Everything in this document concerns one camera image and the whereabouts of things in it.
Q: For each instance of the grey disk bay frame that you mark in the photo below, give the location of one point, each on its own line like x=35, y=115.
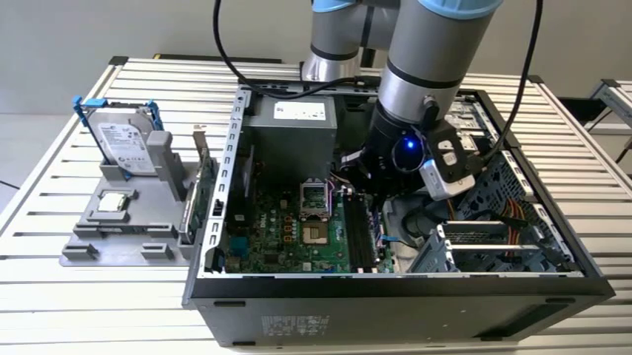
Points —
x=473, y=231

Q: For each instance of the black RAM slot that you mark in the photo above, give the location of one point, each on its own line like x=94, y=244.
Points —
x=351, y=229
x=372, y=240
x=364, y=229
x=357, y=229

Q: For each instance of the metal slat side table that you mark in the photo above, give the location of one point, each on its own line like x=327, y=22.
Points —
x=615, y=97

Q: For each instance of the grey metal drive bay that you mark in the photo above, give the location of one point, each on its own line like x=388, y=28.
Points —
x=473, y=111

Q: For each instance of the thin metal locking lever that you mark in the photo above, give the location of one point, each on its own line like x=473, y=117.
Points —
x=331, y=201

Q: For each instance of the CPU socket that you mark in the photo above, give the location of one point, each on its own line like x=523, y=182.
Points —
x=316, y=233

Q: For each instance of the perforated metal disk bay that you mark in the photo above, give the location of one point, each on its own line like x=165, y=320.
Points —
x=494, y=207

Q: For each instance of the silver CPU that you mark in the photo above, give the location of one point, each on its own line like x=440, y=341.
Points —
x=113, y=202

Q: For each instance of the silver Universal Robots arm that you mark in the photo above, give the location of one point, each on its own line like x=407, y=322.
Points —
x=425, y=55

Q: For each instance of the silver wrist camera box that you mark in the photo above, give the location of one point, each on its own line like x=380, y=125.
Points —
x=444, y=185

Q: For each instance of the grey plastic parts rack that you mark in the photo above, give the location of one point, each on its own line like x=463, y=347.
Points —
x=150, y=209

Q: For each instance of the open black PC case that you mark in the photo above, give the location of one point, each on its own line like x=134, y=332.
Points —
x=345, y=318

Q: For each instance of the green motherboard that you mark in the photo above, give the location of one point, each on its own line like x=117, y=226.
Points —
x=277, y=236

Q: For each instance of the hard disk in blue carrier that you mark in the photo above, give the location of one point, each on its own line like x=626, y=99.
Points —
x=121, y=144

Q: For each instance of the grey power supply unit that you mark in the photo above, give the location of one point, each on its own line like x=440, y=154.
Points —
x=292, y=148

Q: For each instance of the graphics card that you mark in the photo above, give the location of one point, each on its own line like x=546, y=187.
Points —
x=200, y=192

